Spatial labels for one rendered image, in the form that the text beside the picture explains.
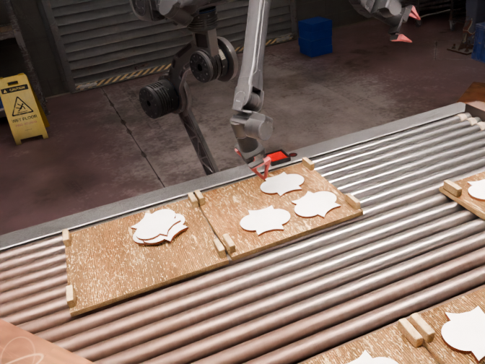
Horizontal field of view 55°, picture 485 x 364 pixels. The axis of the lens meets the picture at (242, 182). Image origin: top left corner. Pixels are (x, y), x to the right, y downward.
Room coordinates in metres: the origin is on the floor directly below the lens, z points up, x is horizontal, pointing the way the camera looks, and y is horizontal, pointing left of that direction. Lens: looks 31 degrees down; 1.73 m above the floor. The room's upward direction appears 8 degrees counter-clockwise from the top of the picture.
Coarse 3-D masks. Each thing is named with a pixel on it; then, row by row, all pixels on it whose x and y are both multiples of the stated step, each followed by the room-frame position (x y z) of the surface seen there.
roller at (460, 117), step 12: (444, 120) 1.63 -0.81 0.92; (456, 120) 1.63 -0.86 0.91; (408, 132) 1.58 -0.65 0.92; (420, 132) 1.58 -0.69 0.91; (360, 144) 1.53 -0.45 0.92; (372, 144) 1.52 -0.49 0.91; (324, 156) 1.48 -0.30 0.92; (336, 156) 1.48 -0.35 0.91; (240, 180) 1.39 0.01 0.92; (204, 192) 1.34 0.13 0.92; (120, 216) 1.26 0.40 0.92; (84, 228) 1.22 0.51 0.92; (48, 240) 1.18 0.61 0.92; (60, 240) 1.18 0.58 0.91; (0, 252) 1.15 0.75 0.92; (12, 252) 1.15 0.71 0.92; (24, 252) 1.15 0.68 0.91
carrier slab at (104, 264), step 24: (192, 216) 1.18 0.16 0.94; (72, 240) 1.14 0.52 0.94; (96, 240) 1.12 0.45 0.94; (120, 240) 1.11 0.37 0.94; (192, 240) 1.06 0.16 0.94; (72, 264) 1.03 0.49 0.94; (96, 264) 1.01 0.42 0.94; (120, 264) 1.00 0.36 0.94; (144, 264) 0.99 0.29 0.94; (168, 264) 0.97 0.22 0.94; (192, 264) 0.96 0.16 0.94; (216, 264) 0.95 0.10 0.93; (96, 288) 0.92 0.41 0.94; (120, 288) 0.90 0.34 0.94; (144, 288) 0.90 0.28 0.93; (72, 312) 0.84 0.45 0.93
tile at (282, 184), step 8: (280, 176) 1.33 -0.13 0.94; (288, 176) 1.33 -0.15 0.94; (296, 176) 1.32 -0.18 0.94; (264, 184) 1.30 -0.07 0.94; (272, 184) 1.29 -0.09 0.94; (280, 184) 1.28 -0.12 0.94; (288, 184) 1.28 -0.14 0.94; (296, 184) 1.27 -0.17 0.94; (264, 192) 1.26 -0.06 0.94; (272, 192) 1.24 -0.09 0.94; (280, 192) 1.24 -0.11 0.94; (288, 192) 1.24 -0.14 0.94
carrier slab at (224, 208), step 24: (288, 168) 1.39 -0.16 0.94; (216, 192) 1.30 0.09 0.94; (240, 192) 1.28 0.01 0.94; (312, 192) 1.23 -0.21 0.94; (336, 192) 1.21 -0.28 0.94; (216, 216) 1.17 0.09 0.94; (240, 216) 1.15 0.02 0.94; (336, 216) 1.09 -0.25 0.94; (240, 240) 1.03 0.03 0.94; (264, 240) 1.02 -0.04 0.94; (288, 240) 1.02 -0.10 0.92
